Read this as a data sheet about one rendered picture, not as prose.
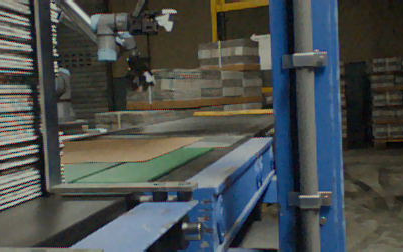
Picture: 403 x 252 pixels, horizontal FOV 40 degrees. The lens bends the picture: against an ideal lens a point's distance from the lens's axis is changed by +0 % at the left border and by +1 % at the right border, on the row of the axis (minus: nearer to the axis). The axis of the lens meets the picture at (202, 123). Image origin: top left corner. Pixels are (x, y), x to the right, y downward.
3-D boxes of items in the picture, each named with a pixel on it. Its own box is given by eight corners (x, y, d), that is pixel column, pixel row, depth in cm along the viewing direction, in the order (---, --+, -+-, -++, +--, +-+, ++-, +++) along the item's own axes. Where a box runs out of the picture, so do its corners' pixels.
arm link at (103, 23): (94, 36, 231) (93, 15, 231) (120, 35, 231) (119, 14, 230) (89, 34, 224) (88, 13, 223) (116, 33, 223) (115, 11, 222)
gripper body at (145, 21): (159, 35, 228) (131, 36, 229) (159, 14, 229) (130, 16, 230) (156, 30, 221) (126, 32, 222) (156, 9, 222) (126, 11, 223)
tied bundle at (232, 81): (177, 106, 390) (176, 74, 389) (199, 105, 415) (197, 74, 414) (224, 105, 371) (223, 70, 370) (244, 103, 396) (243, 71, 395)
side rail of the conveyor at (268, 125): (281, 137, 269) (279, 112, 269) (292, 137, 268) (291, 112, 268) (235, 183, 139) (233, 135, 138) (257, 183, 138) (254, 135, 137)
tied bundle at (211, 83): (152, 108, 365) (150, 73, 364) (177, 106, 390) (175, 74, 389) (201, 107, 346) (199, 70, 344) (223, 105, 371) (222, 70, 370)
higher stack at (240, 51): (205, 214, 420) (196, 43, 413) (224, 206, 446) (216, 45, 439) (250, 218, 400) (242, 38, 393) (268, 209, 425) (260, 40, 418)
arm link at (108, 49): (120, 62, 235) (119, 36, 234) (114, 60, 224) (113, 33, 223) (102, 63, 235) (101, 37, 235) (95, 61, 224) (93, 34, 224)
